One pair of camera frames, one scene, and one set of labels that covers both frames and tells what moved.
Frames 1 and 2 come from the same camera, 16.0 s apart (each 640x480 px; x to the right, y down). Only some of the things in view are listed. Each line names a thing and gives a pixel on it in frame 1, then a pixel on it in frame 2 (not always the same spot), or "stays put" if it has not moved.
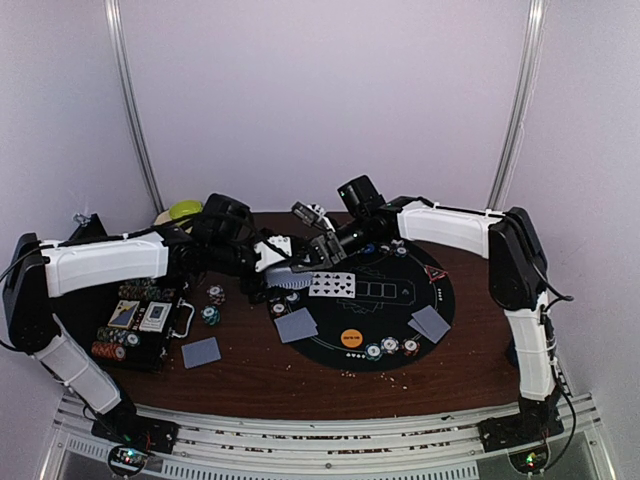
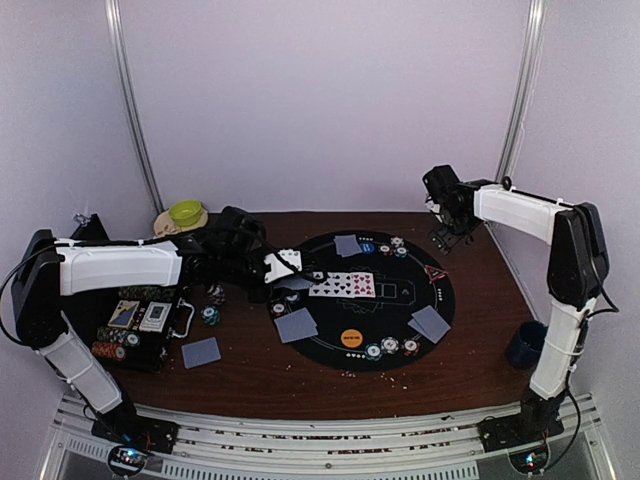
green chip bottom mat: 373,351 stays put
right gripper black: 328,244 to 446,239
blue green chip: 293,296 stays put
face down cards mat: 296,326 stays put
